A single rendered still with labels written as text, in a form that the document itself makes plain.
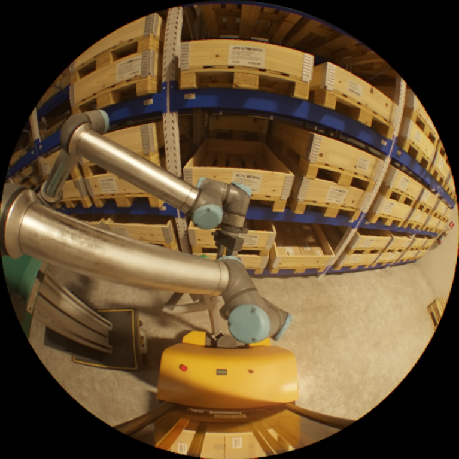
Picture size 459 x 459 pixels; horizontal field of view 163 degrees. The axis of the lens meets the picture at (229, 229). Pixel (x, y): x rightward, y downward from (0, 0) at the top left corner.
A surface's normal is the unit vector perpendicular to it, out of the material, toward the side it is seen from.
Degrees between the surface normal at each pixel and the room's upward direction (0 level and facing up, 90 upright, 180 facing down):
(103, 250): 49
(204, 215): 92
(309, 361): 0
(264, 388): 0
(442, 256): 90
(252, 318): 41
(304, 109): 90
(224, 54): 90
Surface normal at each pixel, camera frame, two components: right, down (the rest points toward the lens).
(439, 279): -1.00, -0.05
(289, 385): 0.05, -0.75
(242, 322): -0.52, -0.37
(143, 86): -0.02, 0.66
